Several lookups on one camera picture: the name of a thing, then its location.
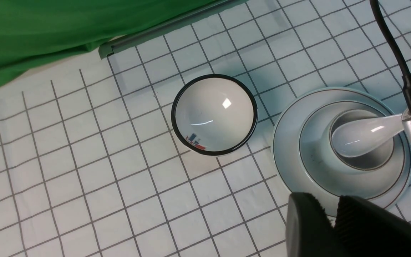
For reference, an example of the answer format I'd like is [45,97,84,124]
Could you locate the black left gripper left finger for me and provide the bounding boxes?
[286,192,411,257]

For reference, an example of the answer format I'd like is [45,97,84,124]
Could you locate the pale blue cup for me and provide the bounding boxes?
[318,109,402,175]

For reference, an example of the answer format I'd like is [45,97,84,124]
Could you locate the pale blue bowl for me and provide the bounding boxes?
[299,101,411,200]

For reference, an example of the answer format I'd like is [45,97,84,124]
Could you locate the plain white ceramic spoon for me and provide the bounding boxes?
[331,114,404,158]

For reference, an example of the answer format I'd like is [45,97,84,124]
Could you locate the pale blue flat plate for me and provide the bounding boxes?
[272,87,411,217]

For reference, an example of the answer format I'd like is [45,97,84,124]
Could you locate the white black-rimmed bowl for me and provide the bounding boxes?
[170,74,258,157]

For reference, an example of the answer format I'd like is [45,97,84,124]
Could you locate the white grid tablecloth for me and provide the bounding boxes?
[0,0,406,257]

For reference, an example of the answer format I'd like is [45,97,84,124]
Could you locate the grey metal bar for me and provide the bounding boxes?
[98,0,246,60]

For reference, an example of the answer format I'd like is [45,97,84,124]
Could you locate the green backdrop cloth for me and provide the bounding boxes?
[0,0,213,87]

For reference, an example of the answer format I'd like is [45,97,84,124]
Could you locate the black cable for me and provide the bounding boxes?
[369,0,411,112]

